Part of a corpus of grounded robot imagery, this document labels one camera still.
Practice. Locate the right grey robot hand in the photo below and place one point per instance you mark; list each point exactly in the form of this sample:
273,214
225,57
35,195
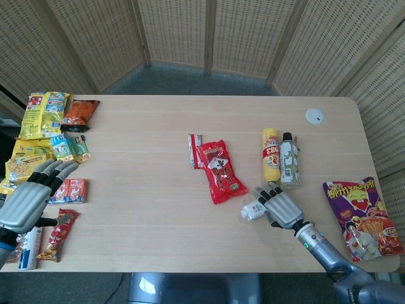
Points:
283,209

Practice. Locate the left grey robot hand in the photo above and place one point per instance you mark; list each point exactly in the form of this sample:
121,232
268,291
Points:
23,202

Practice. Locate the white carton with screw cap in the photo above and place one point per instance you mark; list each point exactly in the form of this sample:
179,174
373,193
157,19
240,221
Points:
253,210

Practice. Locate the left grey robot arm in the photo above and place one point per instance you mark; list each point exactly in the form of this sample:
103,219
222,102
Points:
5,247

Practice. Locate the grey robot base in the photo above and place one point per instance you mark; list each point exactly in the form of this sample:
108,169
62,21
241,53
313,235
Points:
190,288

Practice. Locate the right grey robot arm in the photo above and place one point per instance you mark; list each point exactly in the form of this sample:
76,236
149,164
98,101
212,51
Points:
332,263

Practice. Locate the yellow cracker bag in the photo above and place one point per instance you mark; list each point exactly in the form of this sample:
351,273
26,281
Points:
17,172

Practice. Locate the red small packets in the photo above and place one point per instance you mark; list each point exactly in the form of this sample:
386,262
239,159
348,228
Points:
61,193

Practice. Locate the white blue can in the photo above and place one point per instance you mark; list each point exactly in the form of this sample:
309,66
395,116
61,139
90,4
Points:
29,250

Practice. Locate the clear bottle white label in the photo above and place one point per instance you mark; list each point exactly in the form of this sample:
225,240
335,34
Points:
290,161

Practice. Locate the small brown snack packet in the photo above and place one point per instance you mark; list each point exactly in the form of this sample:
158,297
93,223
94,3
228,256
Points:
14,251

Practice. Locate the red peanut snack bag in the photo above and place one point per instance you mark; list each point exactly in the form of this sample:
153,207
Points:
57,240

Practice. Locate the yellow lime chips bag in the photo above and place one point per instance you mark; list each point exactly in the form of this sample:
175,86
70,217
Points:
31,150

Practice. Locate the red milk carton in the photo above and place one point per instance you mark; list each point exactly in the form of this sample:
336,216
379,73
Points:
78,191

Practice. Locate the blue green drink carton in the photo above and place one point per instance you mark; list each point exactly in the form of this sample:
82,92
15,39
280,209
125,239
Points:
63,147

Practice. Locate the red snack pouch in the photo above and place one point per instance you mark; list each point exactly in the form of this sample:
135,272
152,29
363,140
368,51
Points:
221,172

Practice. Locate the purple snack bag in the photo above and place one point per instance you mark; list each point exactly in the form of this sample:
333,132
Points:
364,218

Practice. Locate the large yellow snack bag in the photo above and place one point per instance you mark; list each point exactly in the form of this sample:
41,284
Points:
44,115

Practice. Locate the orange black snack bag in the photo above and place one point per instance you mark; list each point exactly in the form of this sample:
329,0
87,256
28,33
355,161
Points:
79,115

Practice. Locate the small red white sachet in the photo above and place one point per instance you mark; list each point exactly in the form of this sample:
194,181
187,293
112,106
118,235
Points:
193,152

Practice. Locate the woven folding screen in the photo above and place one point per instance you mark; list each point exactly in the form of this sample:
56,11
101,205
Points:
202,38

